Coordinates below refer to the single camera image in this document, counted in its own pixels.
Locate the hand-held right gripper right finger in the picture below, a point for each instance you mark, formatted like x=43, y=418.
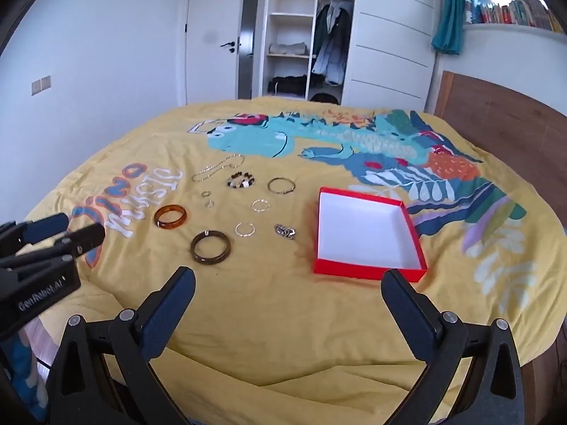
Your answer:
x=407, y=314

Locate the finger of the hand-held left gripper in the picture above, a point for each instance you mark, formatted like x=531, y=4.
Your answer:
x=84, y=238
x=44, y=229

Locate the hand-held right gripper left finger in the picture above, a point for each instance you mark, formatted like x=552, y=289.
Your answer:
x=170, y=312

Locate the red cardboard box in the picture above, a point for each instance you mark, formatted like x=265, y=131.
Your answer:
x=367, y=230

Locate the dark brown bangle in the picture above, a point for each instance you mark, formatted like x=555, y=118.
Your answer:
x=195, y=250

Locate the amber resin bangle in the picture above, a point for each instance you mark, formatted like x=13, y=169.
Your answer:
x=159, y=220

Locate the yellow dinosaur printed blanket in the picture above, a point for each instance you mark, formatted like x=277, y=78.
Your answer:
x=265, y=318

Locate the silver charm cluster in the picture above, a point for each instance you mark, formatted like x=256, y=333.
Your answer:
x=285, y=231

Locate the thin metal bangle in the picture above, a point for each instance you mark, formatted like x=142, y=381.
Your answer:
x=269, y=184

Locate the wooden bed headboard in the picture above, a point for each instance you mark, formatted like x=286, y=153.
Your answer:
x=496, y=119

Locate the black bag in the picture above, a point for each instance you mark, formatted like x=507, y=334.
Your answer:
x=324, y=98

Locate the white door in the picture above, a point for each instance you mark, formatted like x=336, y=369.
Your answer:
x=208, y=17

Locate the folded black clothes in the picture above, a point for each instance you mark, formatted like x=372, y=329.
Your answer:
x=288, y=85

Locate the pale blue hanging jacket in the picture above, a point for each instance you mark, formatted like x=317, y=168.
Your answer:
x=330, y=59

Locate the folded beige clothes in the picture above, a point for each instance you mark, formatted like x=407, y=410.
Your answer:
x=288, y=48

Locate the white wardrobe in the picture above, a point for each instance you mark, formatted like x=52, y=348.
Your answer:
x=394, y=31

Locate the teal hanging towel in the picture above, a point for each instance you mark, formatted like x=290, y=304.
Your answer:
x=448, y=13

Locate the dark green hanging jacket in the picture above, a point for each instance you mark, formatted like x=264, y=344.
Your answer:
x=328, y=17

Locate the row of books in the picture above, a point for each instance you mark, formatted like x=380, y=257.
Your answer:
x=514, y=11

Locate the wall light switch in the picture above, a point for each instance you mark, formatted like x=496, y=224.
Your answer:
x=41, y=85

